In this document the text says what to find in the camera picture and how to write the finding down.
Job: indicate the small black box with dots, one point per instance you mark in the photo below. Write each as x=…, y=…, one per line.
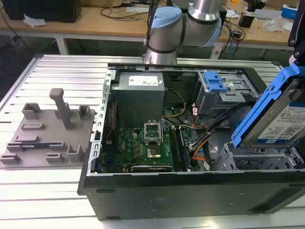
x=246, y=20

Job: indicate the blue plastic cage latch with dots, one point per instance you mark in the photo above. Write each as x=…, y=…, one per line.
x=215, y=82

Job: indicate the grey parts rack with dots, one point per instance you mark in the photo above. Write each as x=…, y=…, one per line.
x=47, y=136

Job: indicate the flat grey box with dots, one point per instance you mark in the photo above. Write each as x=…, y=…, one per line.
x=268, y=14

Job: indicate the hard disk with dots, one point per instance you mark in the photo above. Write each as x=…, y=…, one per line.
x=281, y=119

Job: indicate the black RAM slot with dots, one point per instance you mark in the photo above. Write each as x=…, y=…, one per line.
x=181, y=150
x=177, y=150
x=185, y=150
x=174, y=150

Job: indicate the large black box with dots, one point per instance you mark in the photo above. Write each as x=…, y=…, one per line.
x=40, y=9

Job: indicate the black expansion card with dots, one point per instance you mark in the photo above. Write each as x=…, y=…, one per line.
x=152, y=169

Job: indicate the black PC case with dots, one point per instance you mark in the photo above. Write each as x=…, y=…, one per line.
x=166, y=198

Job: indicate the clear plastic bag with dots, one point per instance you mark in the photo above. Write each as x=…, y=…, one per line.
x=275, y=25

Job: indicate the wooden desk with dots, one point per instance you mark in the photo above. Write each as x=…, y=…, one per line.
x=107, y=26

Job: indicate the blue cardboard box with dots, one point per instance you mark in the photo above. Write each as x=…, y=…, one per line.
x=289, y=10

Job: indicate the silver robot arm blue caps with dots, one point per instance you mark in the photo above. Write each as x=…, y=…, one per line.
x=164, y=31

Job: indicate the crumpled white plastic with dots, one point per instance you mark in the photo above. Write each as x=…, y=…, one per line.
x=34, y=21

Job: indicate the green motherboard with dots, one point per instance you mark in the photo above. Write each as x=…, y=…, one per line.
x=128, y=148

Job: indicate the metal disk bay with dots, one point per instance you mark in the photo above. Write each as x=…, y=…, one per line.
x=257, y=159

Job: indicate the grey power supply unit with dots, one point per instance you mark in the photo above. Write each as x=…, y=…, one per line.
x=138, y=102

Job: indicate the white power strip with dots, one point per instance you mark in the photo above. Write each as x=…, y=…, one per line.
x=215, y=53

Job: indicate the CPU socket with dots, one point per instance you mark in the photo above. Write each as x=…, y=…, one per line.
x=153, y=152

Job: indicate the metal locking lever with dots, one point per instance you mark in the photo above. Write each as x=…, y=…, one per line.
x=162, y=131

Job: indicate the grey metal drive cage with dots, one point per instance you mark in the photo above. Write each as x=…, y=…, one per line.
x=214, y=102

